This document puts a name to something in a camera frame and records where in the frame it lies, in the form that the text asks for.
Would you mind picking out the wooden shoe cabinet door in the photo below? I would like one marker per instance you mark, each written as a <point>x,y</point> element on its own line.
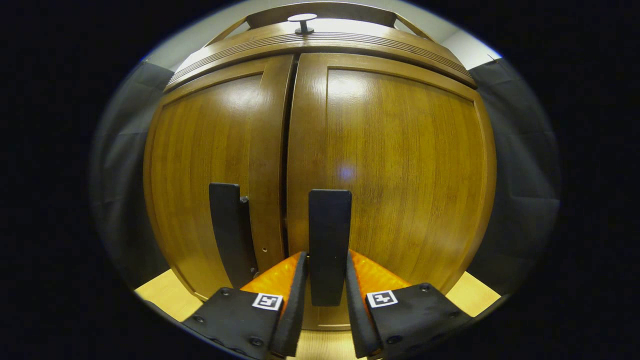
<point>200,175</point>
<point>400,175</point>

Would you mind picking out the black round drawer knob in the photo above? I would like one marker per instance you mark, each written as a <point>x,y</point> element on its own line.
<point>302,20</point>

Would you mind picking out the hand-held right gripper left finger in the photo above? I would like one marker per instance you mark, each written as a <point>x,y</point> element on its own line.
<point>295,310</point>

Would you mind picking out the wooden double-door shoe cabinet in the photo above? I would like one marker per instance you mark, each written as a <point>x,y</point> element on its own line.
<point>350,12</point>

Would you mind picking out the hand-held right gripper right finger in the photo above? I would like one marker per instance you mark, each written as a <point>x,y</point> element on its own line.
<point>356,320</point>

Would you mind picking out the wooden ribbed drawer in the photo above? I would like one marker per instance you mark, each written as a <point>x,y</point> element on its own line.
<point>320,42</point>

